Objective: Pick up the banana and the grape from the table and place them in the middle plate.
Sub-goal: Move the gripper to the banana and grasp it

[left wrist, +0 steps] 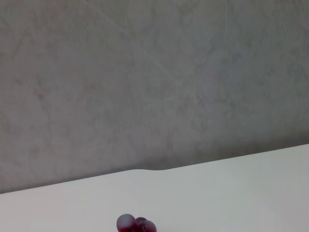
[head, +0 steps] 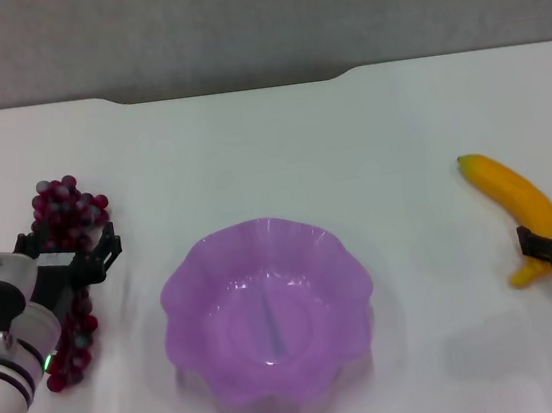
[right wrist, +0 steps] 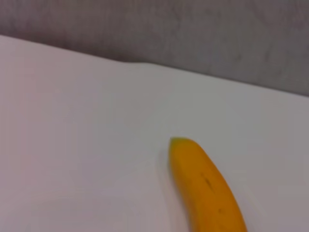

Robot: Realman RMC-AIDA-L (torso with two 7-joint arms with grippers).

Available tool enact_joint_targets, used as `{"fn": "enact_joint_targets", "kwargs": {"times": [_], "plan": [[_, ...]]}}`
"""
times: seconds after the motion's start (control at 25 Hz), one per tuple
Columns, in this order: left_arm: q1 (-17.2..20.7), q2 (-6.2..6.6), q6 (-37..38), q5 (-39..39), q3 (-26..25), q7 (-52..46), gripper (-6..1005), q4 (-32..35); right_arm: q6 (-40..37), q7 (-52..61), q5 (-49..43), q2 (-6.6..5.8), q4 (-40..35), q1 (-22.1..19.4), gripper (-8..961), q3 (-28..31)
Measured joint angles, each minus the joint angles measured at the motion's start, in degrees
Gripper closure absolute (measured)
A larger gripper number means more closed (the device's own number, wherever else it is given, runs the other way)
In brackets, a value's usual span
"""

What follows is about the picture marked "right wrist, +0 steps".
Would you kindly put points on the yellow banana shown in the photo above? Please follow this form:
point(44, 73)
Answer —
point(205, 188)

